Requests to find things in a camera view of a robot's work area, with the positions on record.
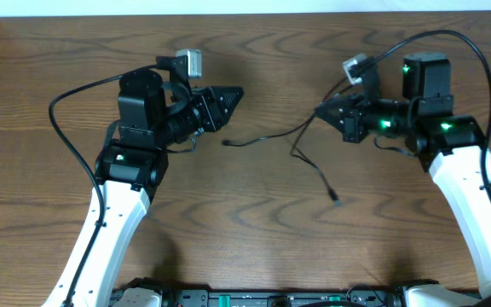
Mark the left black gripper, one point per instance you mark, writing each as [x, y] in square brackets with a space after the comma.
[219, 101]

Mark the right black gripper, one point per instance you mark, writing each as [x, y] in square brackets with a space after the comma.
[352, 123]

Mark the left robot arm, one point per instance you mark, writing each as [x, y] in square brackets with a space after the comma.
[157, 108]

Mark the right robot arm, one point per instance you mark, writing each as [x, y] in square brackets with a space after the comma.
[448, 147]

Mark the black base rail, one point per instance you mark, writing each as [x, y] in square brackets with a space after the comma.
[146, 292]

